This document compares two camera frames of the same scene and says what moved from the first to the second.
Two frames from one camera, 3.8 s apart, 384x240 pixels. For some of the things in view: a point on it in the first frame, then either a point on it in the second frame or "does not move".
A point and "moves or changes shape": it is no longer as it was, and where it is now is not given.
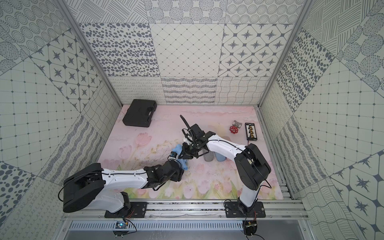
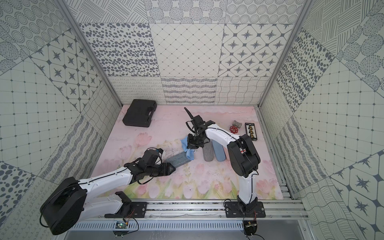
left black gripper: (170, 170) -> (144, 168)
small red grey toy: (234, 128) does not move
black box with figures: (250, 131) does not move
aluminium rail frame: (283, 210) does not move
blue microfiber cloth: (177, 149) moves or changes shape
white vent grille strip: (159, 226) does not move
